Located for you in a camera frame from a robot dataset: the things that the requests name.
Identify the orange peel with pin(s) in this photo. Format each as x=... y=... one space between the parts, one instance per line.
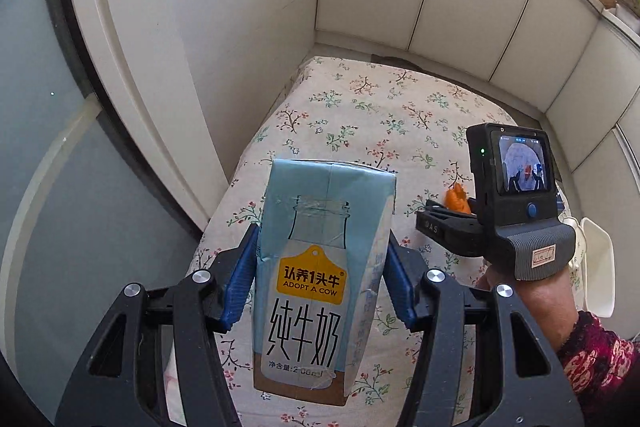
x=457 y=197

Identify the frosted glass sliding door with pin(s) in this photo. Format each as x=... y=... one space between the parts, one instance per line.
x=50 y=157

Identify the white kitchen base cabinets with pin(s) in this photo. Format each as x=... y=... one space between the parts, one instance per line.
x=475 y=7

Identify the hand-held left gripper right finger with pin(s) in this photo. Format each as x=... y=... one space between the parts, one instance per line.
x=400 y=287

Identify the person's right hand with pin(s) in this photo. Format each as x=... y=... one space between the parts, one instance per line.
x=495 y=277

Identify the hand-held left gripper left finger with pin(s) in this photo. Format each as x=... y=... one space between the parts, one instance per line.
x=240 y=277

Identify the white plastic bin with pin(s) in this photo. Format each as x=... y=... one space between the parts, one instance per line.
x=597 y=267

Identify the floral tablecloth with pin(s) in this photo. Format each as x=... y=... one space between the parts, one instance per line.
x=360 y=107

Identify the light blue milk carton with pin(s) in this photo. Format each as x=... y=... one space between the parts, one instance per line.
x=320 y=282

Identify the person's right forearm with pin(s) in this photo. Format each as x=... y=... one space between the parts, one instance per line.
x=600 y=357

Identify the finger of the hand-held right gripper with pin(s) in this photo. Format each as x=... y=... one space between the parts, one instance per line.
x=437 y=207
x=450 y=234

